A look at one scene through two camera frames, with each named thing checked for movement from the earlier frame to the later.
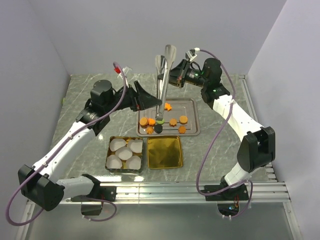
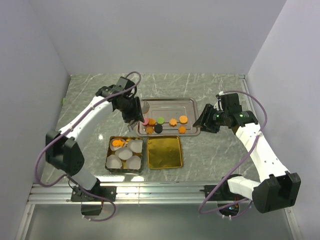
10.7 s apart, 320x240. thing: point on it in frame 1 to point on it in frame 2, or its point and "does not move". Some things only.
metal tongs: (163, 65) to (145, 107)
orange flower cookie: (173, 122) does not move
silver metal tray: (181, 118) does not move
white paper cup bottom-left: (113, 162) does not move
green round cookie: (160, 122) does not move
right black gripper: (176, 74) to (208, 111)
